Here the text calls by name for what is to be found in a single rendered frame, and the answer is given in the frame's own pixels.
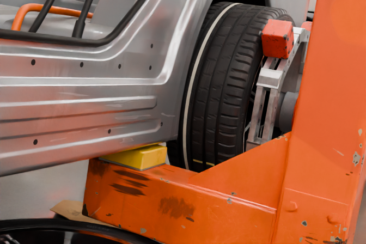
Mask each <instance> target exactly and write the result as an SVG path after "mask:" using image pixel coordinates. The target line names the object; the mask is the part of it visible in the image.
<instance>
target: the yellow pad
mask: <svg viewBox="0 0 366 244"><path fill-rule="evenodd" d="M166 152H167V147H165V146H162V145H158V144H155V145H150V146H147V147H142V148H137V149H132V150H128V151H123V152H118V153H115V154H110V155H105V156H100V157H99V160H103V161H106V162H110V163H114V164H117V165H120V166H124V167H127V168H131V169H135V170H138V171H144V170H148V169H151V168H155V167H158V166H161V165H164V164H166V162H165V159H166Z"/></svg>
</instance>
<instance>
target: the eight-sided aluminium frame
mask: <svg viewBox="0 0 366 244"><path fill-rule="evenodd" d="M293 28H294V46H293V48H292V50H291V53H290V55H289V57H288V59H282V60H281V61H280V63H279V66H278V68H277V70H274V68H275V66H276V64H277V62H278V60H279V58H273V57H268V58H267V60H266V62H265V64H264V66H263V68H261V70H260V74H259V77H258V80H257V84H256V85H257V91H256V94H255V100H254V106H253V112H252V118H251V124H250V128H249V134H248V139H247V140H246V152H247V151H249V150H251V149H253V148H255V147H258V146H260V145H262V144H264V143H266V142H268V141H271V139H272V133H273V127H274V124H275V118H276V112H277V106H278V100H279V95H280V91H281V88H282V84H283V81H284V77H285V75H286V73H287V71H288V69H289V67H290V64H291V62H292V60H293V58H294V56H295V53H296V51H297V49H298V47H299V45H300V43H301V42H309V37H310V31H308V30H306V29H305V28H298V27H293ZM266 91H270V97H269V102H268V107H267V112H266V118H265V124H264V130H263V136H262V138H258V134H259V128H260V122H261V116H262V113H263V107H264V101H265V95H266Z"/></svg>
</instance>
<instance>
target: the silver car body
mask: <svg viewBox="0 0 366 244"><path fill-rule="evenodd" d="M211 1H212V0H0V177H4V176H9V175H14V174H20V173H25V172H30V171H34V170H39V169H44V168H50V167H54V166H60V165H63V164H68V163H73V162H78V161H83V160H87V159H90V158H95V157H100V156H105V155H110V154H115V153H119V152H123V151H128V150H132V149H137V148H142V147H147V146H150V145H155V144H160V143H164V142H169V141H173V140H176V138H177V136H178V124H179V115H180V107H181V100H182V95H183V91H184V85H185V81H186V76H187V71H188V67H189V64H190V60H191V56H192V52H193V49H194V45H195V43H196V39H197V36H198V33H199V30H200V27H201V25H202V22H203V19H204V17H205V14H206V12H207V10H208V8H209V5H210V3H211ZM309 2H310V0H272V5H273V8H281V9H284V10H286V11H288V12H289V13H290V15H291V16H292V18H293V19H294V21H295V25H296V27H298V28H301V26H302V23H303V21H306V19H307V14H308V8H309Z"/></svg>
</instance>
